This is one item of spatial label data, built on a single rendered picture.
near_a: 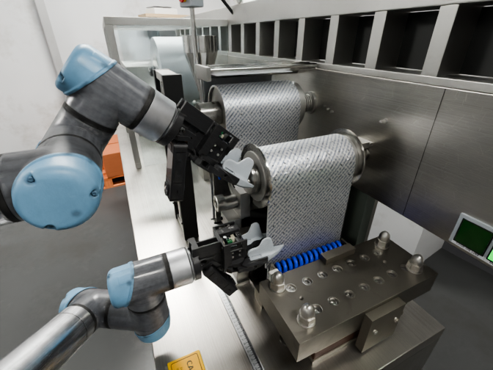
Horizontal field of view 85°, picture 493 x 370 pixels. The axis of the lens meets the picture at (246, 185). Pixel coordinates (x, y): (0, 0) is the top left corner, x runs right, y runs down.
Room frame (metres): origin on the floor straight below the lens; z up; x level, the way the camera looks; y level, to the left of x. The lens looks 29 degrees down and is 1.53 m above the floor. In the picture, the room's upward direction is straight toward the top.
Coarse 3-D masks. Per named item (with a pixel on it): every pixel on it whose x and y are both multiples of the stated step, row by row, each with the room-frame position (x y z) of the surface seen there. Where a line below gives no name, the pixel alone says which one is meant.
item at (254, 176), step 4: (256, 164) 0.53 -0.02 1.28; (252, 168) 0.52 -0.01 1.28; (256, 168) 0.52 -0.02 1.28; (252, 172) 0.51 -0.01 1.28; (256, 172) 0.51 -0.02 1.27; (252, 176) 0.51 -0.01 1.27; (256, 176) 0.51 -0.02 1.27; (252, 180) 0.50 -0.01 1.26; (256, 180) 0.51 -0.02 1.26; (260, 180) 0.51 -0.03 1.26; (252, 184) 0.50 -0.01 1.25; (256, 184) 0.50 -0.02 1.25; (260, 184) 0.51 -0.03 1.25; (244, 188) 0.54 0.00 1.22; (248, 188) 0.52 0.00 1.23; (252, 188) 0.50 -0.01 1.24; (256, 188) 0.51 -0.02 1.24; (248, 192) 0.52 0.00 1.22; (252, 192) 0.51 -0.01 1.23; (256, 192) 0.52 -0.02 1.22
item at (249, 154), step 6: (348, 138) 0.64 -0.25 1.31; (354, 150) 0.61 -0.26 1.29; (246, 156) 0.57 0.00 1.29; (252, 156) 0.54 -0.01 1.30; (258, 162) 0.52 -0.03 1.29; (258, 168) 0.52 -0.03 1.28; (264, 174) 0.50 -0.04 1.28; (264, 180) 0.49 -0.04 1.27; (264, 186) 0.49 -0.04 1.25; (258, 192) 0.51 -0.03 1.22; (264, 192) 0.49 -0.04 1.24; (258, 198) 0.51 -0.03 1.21
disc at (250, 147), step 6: (252, 144) 0.55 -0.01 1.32; (246, 150) 0.58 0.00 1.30; (252, 150) 0.55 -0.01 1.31; (258, 150) 0.52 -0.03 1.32; (258, 156) 0.52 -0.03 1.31; (264, 156) 0.51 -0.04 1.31; (264, 162) 0.50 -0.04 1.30; (264, 168) 0.50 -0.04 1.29; (270, 174) 0.48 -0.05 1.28; (270, 180) 0.48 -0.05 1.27; (270, 186) 0.48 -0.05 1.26; (270, 192) 0.48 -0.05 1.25; (252, 198) 0.55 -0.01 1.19; (264, 198) 0.50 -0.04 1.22; (270, 198) 0.48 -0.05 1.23; (258, 204) 0.52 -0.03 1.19; (264, 204) 0.49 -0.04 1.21
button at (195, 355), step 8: (192, 352) 0.34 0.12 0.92; (176, 360) 0.32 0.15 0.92; (184, 360) 0.32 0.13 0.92; (192, 360) 0.32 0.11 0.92; (200, 360) 0.32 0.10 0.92; (168, 368) 0.31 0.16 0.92; (176, 368) 0.31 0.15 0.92; (184, 368) 0.31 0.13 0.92; (192, 368) 0.31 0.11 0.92; (200, 368) 0.31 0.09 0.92
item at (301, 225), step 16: (320, 192) 0.55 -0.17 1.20; (336, 192) 0.57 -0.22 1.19; (272, 208) 0.49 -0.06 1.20; (288, 208) 0.51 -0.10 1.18; (304, 208) 0.53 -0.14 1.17; (320, 208) 0.55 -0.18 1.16; (336, 208) 0.57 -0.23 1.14; (272, 224) 0.49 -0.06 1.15; (288, 224) 0.51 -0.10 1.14; (304, 224) 0.53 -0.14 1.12; (320, 224) 0.55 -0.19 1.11; (336, 224) 0.58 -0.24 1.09; (272, 240) 0.49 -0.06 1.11; (288, 240) 0.51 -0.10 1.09; (304, 240) 0.54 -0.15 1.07; (320, 240) 0.56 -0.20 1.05; (336, 240) 0.58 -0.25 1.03; (288, 256) 0.52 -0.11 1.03
